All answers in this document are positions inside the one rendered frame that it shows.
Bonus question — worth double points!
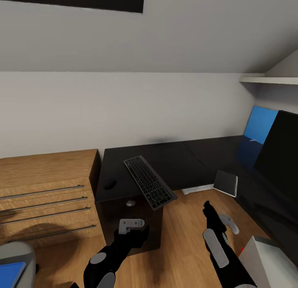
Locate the swivel chair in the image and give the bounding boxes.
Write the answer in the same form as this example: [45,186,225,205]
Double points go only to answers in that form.
[0,241,39,288]

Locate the monitor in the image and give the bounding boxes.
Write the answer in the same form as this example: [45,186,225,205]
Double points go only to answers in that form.
[253,110,298,229]

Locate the mouse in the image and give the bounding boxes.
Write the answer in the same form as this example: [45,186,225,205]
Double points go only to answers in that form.
[103,177,116,188]

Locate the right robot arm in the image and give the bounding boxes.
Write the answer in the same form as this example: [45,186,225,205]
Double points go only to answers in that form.
[203,201,257,288]

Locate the notebook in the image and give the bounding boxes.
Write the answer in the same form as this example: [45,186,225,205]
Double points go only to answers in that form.
[213,170,238,198]

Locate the keyboard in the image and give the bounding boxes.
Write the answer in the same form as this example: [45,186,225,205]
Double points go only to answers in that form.
[124,155,178,211]

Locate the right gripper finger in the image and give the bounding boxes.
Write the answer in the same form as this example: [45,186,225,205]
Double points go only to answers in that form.
[204,201,211,208]

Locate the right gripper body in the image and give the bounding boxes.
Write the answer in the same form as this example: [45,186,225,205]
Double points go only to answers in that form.
[203,206,226,232]

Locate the folder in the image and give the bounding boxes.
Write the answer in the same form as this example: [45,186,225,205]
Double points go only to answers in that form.
[0,262,26,288]

